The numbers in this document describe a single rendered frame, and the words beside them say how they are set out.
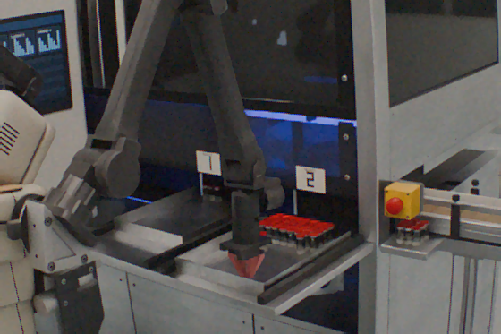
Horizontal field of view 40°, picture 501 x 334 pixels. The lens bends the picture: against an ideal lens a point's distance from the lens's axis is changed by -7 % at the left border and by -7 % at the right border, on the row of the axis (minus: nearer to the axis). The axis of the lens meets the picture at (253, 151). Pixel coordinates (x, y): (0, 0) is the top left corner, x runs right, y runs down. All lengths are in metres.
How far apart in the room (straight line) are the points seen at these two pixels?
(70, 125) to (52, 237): 1.13
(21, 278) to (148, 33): 0.50
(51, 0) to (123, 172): 1.09
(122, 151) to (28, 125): 0.18
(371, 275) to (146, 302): 0.92
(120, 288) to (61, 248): 1.39
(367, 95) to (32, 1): 1.04
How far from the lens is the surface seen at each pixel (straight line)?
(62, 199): 1.14
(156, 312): 2.43
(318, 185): 1.81
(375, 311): 1.85
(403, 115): 1.80
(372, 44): 1.65
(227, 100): 1.40
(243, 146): 1.43
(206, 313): 2.25
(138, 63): 1.23
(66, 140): 2.24
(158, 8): 1.26
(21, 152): 1.24
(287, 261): 1.69
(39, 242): 1.13
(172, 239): 1.82
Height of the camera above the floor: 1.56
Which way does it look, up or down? 15 degrees down
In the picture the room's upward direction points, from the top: 4 degrees counter-clockwise
